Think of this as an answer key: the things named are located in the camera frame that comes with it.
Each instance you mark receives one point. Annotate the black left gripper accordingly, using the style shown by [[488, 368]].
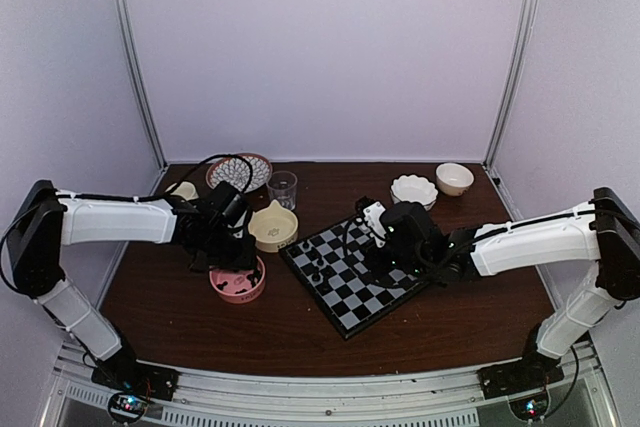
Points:
[[243, 261]]

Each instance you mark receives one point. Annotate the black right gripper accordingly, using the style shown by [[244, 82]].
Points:
[[373, 253]]

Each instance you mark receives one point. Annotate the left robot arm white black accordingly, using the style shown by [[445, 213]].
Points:
[[51, 220]]

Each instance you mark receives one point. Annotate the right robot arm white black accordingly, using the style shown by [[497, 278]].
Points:
[[601, 231]]

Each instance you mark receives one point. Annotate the white mug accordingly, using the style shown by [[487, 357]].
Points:
[[184, 189]]

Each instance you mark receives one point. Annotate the white scalloped bowl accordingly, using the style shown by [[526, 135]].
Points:
[[414, 188]]

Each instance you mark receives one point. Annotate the pink cat-shaped bowl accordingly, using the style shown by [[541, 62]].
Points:
[[239, 287]]

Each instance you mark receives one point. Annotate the cream cat-shaped bowl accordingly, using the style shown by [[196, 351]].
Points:
[[274, 228]]

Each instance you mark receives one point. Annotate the patterned ceramic plate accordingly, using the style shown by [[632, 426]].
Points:
[[246, 172]]

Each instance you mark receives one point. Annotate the cream round bowl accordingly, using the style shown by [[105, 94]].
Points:
[[453, 179]]

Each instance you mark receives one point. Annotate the black white chessboard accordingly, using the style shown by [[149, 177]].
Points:
[[355, 303]]

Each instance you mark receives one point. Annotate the clear drinking glass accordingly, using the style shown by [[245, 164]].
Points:
[[282, 187]]

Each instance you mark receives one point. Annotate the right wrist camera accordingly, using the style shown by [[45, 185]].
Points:
[[370, 211]]

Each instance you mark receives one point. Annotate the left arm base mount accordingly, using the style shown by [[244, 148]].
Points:
[[143, 380]]

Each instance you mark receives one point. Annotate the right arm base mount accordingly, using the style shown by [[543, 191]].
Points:
[[518, 376]]

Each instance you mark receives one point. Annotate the aluminium front rail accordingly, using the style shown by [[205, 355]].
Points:
[[450, 397]]

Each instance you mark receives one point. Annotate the left aluminium frame post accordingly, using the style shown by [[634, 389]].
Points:
[[137, 82]]

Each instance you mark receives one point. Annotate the aluminium frame post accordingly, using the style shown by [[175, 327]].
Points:
[[137, 82], [524, 31]]

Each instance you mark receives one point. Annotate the right aluminium frame post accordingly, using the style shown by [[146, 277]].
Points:
[[524, 31]]

